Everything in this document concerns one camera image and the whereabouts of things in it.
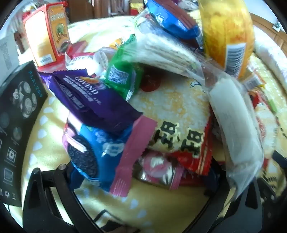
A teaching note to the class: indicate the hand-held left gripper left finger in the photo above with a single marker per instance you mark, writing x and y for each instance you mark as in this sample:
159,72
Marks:
72,179

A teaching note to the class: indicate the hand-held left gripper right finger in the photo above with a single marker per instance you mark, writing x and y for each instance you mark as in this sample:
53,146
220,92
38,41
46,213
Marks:
244,212

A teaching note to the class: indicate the pink silver snack packet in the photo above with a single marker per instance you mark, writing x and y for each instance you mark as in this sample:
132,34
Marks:
157,170

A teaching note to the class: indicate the clear rice cracker packet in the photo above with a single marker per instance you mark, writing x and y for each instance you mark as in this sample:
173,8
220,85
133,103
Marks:
233,125

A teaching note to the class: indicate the pile of mixed snack packets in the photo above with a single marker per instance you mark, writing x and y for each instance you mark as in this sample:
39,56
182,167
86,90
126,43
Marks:
102,60

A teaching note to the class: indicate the blue cookie packet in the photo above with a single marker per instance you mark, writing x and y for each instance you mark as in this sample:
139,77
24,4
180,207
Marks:
105,156

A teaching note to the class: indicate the purple snack packet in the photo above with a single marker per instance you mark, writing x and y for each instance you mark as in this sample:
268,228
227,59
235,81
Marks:
89,100

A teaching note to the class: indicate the black carton box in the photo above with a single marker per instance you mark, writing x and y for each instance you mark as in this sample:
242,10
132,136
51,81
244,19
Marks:
18,116

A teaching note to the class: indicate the red rice cracker packet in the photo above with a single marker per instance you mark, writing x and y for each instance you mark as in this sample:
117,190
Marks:
174,112
266,116

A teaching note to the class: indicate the green snack packet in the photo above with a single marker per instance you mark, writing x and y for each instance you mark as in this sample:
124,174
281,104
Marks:
121,74

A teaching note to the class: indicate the flat red box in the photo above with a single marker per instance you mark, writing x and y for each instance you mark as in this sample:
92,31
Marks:
77,50

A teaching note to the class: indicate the white carton box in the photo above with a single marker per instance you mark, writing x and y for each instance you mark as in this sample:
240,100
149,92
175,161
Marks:
7,58

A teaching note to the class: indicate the orange red carton box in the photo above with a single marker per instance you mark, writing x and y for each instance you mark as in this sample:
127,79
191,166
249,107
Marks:
44,35

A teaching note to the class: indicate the brown wooden wardrobe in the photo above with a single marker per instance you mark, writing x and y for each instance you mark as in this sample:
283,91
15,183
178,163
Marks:
101,9

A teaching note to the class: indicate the yellow snack packet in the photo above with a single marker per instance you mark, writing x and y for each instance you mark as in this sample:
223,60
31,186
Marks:
224,33

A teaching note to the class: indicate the wooden headboard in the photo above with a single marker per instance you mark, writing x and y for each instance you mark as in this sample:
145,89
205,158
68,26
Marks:
269,29

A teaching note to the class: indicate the blue red snack packet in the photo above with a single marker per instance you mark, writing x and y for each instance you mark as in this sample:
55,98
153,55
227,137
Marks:
174,20

